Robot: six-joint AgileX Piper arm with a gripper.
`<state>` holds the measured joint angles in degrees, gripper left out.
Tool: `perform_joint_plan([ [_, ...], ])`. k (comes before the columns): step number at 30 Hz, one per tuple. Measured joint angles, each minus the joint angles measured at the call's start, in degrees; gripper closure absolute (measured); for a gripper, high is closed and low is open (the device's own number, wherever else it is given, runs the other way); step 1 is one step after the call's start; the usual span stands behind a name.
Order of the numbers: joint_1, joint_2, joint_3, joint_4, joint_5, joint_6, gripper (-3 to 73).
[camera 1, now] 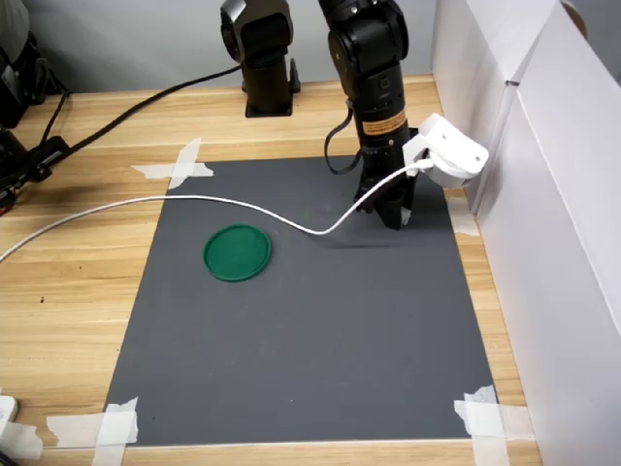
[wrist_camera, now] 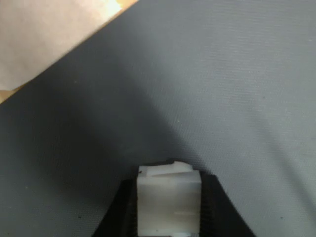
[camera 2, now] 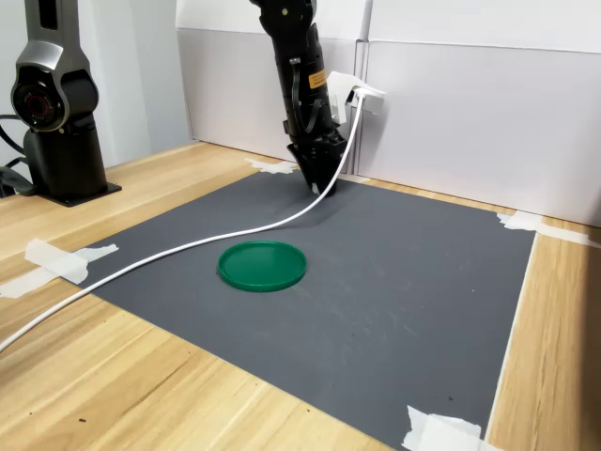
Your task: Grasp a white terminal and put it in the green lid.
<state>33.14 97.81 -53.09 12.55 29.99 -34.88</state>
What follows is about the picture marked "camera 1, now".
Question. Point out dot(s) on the round green lid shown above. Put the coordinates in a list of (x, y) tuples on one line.
[(238, 252)]

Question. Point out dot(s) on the white masking tape strip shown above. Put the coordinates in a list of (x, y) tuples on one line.
[(185, 160), (487, 427), (114, 437), (19, 439), (73, 429), (467, 225), (514, 420), (155, 171)]

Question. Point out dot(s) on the white cardboard partition box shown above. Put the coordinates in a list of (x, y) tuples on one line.
[(475, 73), (558, 242)]

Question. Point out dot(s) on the dark grey mat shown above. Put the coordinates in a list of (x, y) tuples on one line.
[(291, 340)]

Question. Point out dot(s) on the black adapter box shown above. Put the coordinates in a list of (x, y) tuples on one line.
[(46, 155)]

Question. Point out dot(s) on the black equipment pile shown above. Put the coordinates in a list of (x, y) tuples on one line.
[(24, 82)]

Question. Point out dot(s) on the grey chair back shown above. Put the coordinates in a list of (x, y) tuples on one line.
[(12, 24)]

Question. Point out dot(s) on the white camera box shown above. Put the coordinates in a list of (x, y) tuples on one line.
[(451, 150)]

